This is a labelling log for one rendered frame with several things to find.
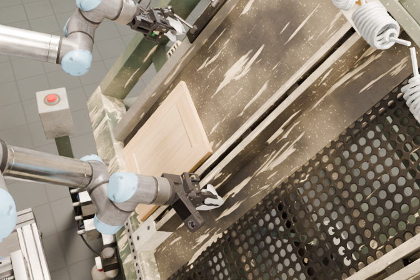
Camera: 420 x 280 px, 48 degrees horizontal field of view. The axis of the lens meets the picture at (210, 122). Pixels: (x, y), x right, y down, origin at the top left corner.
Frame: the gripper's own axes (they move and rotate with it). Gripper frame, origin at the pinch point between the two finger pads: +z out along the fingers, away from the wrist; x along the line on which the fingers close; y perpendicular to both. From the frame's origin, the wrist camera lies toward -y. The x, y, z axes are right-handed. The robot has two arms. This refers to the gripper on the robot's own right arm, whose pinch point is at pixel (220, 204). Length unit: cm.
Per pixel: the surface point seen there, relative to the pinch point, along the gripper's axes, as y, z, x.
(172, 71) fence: 54, -1, -2
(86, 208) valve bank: 34, -7, 58
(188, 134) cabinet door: 28.8, 0.2, 2.6
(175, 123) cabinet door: 36.7, 0.4, 6.5
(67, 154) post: 75, -1, 76
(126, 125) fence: 54, -2, 29
